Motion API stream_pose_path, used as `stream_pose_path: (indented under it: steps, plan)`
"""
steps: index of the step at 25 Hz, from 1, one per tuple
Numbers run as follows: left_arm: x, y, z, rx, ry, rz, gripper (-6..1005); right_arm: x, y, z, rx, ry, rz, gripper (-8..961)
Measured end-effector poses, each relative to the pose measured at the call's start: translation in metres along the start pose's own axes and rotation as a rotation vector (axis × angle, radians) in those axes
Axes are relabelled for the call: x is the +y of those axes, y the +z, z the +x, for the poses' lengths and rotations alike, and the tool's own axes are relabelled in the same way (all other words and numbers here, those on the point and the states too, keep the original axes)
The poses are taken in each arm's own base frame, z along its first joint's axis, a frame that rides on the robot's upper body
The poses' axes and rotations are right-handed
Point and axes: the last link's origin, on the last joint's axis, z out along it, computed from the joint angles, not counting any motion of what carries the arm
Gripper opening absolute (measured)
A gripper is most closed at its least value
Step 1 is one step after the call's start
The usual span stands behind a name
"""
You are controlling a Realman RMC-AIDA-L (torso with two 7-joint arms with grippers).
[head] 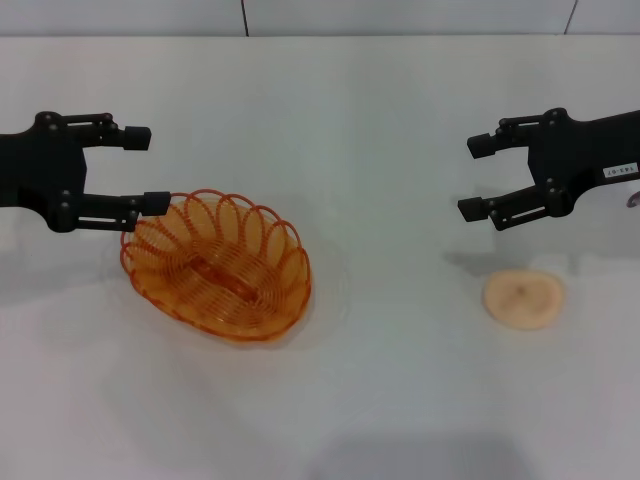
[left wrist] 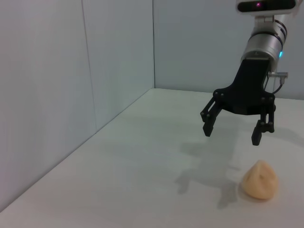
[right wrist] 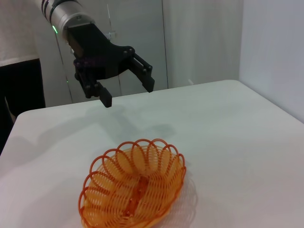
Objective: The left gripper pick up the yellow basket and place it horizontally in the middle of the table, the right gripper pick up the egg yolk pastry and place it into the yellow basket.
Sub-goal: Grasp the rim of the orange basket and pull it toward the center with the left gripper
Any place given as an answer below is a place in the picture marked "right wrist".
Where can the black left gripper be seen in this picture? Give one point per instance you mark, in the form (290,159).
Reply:
(95,57)

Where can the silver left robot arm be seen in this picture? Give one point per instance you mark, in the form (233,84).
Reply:
(64,12)

